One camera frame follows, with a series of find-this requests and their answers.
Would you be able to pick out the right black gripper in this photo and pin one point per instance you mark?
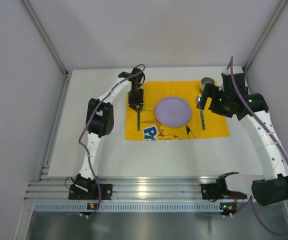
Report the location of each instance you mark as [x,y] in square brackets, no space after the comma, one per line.
[206,94]

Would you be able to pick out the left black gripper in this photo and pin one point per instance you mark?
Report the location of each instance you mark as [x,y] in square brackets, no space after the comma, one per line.
[136,104]

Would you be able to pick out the paper cup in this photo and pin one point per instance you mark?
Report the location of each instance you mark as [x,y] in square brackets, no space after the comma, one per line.
[204,81]

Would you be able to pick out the spoon with green handle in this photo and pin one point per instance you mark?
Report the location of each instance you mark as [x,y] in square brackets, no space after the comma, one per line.
[201,113]

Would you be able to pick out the fork with green handle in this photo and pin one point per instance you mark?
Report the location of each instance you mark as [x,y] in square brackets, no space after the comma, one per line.
[138,117]

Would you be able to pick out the yellow pikachu cloth placemat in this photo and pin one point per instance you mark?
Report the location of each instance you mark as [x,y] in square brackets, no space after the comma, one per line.
[151,129]

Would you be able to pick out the purple plastic plate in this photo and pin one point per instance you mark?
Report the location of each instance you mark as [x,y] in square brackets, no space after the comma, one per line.
[173,112]

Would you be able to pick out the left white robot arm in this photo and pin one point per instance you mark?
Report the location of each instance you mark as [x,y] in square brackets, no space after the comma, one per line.
[99,124]

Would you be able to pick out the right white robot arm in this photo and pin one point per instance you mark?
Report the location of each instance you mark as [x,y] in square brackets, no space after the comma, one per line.
[254,116]

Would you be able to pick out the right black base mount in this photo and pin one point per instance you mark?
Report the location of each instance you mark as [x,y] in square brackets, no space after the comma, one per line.
[211,192]

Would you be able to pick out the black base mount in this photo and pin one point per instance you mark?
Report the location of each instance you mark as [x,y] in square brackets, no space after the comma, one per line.
[211,192]
[77,192]

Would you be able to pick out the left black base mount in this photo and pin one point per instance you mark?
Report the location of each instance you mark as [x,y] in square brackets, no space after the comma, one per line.
[77,192]

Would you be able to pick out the aluminium rail frame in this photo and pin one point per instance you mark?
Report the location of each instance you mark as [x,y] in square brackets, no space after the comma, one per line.
[147,189]

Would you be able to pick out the slotted grey cable duct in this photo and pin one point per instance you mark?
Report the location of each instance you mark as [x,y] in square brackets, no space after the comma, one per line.
[132,207]

